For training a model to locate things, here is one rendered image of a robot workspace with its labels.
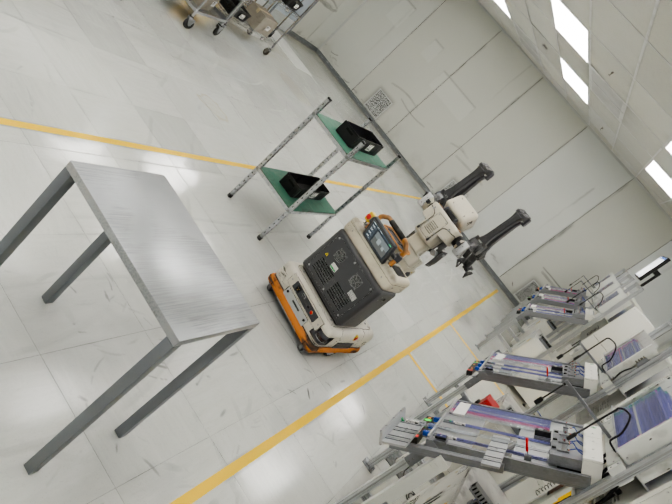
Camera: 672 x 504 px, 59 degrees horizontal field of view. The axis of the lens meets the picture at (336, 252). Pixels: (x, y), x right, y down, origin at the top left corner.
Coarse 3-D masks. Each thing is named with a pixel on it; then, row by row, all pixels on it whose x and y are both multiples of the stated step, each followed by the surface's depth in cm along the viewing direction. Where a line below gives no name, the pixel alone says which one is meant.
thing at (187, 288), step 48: (48, 192) 194; (96, 192) 189; (144, 192) 211; (96, 240) 240; (144, 240) 192; (192, 240) 215; (144, 288) 178; (192, 288) 196; (192, 336) 179; (240, 336) 213
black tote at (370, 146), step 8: (344, 128) 441; (352, 128) 438; (360, 128) 470; (344, 136) 441; (352, 136) 438; (360, 136) 484; (368, 136) 493; (352, 144) 440; (368, 144) 461; (376, 144) 472; (368, 152) 476; (376, 152) 488
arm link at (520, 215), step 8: (512, 216) 398; (520, 216) 396; (528, 216) 400; (504, 224) 399; (512, 224) 399; (488, 232) 402; (496, 232) 400; (480, 240) 403; (488, 240) 401; (480, 248) 401
